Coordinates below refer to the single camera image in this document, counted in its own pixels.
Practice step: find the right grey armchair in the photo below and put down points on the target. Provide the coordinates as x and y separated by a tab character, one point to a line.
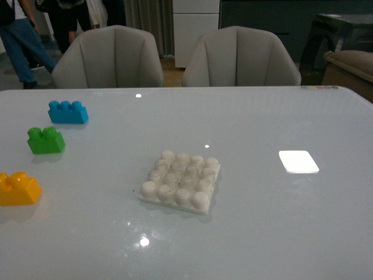
240	56

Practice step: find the left grey armchair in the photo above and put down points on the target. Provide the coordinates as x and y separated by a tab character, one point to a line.
110	57

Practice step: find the green toy block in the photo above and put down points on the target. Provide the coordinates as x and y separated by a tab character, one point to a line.
45	141

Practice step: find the blue toy block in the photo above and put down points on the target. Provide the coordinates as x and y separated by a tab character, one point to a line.
67	113

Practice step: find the white pillar cabinet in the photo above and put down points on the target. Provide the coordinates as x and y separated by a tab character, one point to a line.
192	19

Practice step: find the grey armchair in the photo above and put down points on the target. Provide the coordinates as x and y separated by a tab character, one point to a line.
110	57
240	56

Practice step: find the person in blue jeans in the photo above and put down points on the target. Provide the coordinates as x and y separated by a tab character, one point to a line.
19	31

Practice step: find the dark grey counter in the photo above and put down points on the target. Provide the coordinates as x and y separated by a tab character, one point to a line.
290	20

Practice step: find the person in dark trousers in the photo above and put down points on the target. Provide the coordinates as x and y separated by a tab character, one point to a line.
65	17

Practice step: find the white studded base plate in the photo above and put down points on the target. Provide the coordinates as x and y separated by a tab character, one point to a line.
182	182

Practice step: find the person in white dress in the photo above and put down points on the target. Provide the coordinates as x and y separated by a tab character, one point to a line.
97	12

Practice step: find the black side cabinet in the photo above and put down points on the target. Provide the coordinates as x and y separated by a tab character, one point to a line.
335	33

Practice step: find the grey curtain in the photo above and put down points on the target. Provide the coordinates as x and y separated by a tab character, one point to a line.
155	17

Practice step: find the yellow toy block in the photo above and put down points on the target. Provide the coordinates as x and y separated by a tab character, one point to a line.
19	189

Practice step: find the coloured sticker strip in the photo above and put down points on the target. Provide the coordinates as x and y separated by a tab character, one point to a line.
318	87

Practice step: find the beige sofa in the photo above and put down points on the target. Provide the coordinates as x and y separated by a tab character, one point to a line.
351	69

